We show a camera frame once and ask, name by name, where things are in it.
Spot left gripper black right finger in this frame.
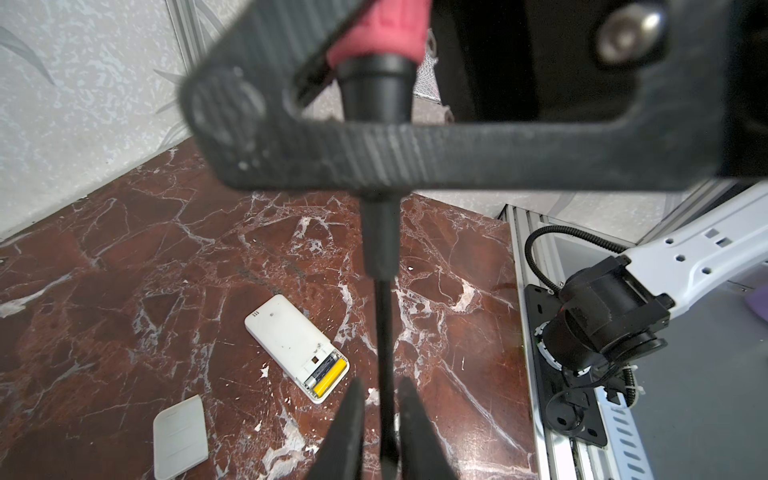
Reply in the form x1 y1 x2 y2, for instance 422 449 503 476
397 378 457 480

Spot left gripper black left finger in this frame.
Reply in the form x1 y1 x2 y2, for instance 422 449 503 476
306 378 365 480

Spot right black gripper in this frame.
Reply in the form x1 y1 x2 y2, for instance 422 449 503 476
179 1 767 193

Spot white remote control yellow buttons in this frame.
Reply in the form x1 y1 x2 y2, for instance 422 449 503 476
244 295 350 405

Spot pink handled screwdriver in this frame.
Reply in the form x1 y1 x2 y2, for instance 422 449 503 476
327 1 432 479

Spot yellow battery in remote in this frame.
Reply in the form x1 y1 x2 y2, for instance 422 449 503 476
313 358 347 398

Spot right black corrugated cable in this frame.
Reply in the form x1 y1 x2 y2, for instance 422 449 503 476
524 224 631 295

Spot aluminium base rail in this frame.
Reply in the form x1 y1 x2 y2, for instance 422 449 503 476
501 206 653 479

